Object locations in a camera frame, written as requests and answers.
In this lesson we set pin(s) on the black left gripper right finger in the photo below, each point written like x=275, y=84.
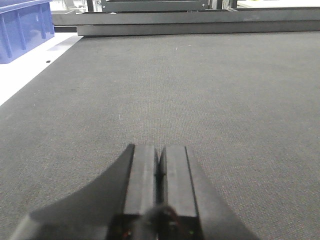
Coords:
x=201, y=213

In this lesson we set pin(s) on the dark grey table mat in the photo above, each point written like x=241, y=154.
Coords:
x=248, y=105

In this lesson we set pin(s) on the black equipment box behind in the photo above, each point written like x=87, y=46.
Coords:
x=121, y=6

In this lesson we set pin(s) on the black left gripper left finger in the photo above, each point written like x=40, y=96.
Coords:
x=124, y=191

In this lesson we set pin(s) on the blue plastic crate on table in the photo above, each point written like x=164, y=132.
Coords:
x=24, y=25

